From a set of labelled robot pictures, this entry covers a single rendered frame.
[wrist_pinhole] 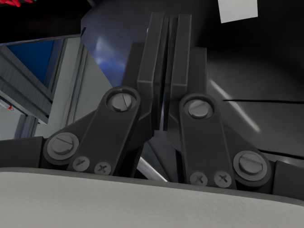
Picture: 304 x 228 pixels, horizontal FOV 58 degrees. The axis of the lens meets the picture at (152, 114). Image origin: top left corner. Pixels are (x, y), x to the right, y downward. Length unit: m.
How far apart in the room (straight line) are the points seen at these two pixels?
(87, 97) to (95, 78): 0.09
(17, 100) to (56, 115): 0.54
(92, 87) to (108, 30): 0.98
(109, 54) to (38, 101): 0.52
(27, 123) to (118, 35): 0.54
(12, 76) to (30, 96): 0.08
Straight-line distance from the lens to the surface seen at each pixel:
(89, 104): 1.13
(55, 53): 0.78
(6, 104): 0.62
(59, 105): 1.16
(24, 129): 0.69
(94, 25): 0.19
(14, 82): 0.61
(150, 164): 0.27
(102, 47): 0.19
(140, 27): 0.16
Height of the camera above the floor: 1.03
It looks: 19 degrees down
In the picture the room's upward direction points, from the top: 174 degrees counter-clockwise
